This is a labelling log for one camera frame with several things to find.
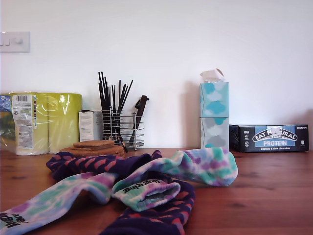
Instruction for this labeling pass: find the tie-dye crew sock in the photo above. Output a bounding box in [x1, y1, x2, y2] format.
[0, 171, 121, 235]
[111, 147, 239, 212]

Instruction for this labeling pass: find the purple pink-patterned sock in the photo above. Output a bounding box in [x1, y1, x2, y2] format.
[46, 151, 153, 181]
[99, 149, 196, 235]

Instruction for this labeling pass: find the black thin stick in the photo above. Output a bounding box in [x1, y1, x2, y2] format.
[98, 71, 109, 139]
[104, 76, 111, 139]
[111, 79, 134, 139]
[112, 84, 116, 139]
[100, 72, 110, 139]
[117, 79, 122, 139]

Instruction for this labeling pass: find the black marker pen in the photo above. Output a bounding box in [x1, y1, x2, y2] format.
[119, 134, 129, 153]

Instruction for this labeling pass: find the grey cloud tissue box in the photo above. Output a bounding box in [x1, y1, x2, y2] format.
[200, 117, 230, 150]

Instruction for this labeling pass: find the blue cloud tissue box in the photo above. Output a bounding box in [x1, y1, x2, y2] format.
[200, 82, 230, 118]

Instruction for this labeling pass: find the square cork coaster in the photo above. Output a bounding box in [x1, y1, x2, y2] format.
[78, 140, 115, 145]
[72, 142, 115, 149]

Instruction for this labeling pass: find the white tissue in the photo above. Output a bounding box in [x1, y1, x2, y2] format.
[200, 68, 225, 84]

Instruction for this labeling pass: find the small white printed carton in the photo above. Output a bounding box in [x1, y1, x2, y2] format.
[78, 109, 103, 142]

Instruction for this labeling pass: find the yellow paper towel pack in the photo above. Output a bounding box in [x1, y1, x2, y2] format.
[0, 91, 83, 157]

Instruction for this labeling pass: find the black protein bar box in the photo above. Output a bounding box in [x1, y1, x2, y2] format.
[229, 123, 310, 153]

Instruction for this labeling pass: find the black-handled knife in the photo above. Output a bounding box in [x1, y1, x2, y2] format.
[128, 95, 150, 144]

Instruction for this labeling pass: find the chrome wire caddy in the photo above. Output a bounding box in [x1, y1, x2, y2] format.
[101, 105, 145, 150]

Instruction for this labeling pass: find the white light switch plate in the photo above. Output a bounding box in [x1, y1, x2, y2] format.
[0, 31, 31, 54]

